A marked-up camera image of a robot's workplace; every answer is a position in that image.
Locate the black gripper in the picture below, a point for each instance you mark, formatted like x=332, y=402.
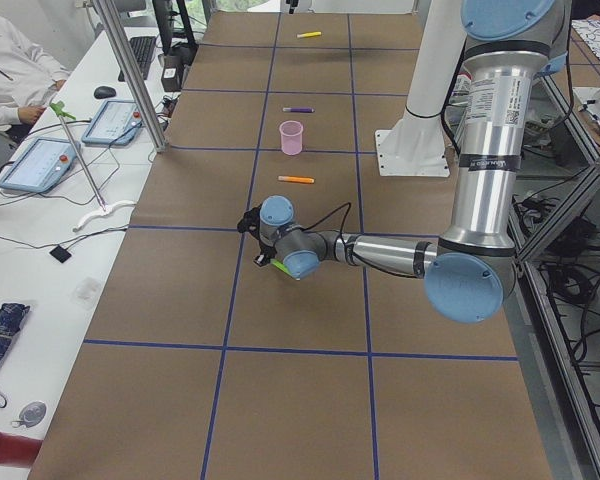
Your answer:
x=266, y=248

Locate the green marker pen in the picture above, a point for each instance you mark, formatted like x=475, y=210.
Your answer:
x=280, y=266

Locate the yellow marker pen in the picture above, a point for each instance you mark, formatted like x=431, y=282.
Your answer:
x=312, y=34

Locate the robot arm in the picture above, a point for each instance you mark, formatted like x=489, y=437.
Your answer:
x=503, y=46

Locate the orange marker pen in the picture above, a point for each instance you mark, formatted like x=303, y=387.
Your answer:
x=296, y=179

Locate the purple marker pen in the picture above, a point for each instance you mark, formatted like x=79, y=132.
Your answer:
x=303, y=110

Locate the far blue teach pendant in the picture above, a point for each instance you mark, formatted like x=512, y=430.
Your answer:
x=116, y=123

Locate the blue teach pendant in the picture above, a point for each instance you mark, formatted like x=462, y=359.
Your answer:
x=116, y=123
x=40, y=167

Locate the small black square device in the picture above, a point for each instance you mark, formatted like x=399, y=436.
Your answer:
x=60, y=253

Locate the black computer monitor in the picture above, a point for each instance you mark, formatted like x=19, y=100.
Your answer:
x=175, y=32

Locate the black computer mouse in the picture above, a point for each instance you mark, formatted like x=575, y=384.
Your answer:
x=104, y=92

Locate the near blue teach pendant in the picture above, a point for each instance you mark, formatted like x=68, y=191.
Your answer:
x=40, y=167

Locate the black keyboard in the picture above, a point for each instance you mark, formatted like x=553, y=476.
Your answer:
x=143, y=48

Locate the long grabber stick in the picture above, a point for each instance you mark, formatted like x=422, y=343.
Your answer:
x=104, y=209

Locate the folded blue umbrella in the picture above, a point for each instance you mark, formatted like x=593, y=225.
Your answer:
x=11, y=317

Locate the silver round tag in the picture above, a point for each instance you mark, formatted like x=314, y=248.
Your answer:
x=30, y=415

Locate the person in white shirt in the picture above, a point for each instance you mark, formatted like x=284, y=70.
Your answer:
x=29, y=78

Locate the red cylinder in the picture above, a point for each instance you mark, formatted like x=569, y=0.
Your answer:
x=18, y=451

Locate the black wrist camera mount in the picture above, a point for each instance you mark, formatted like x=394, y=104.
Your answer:
x=250, y=223

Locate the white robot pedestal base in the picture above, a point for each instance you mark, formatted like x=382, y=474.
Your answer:
x=415, y=146

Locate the aluminium frame post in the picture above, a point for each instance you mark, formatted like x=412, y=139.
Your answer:
x=119, y=42

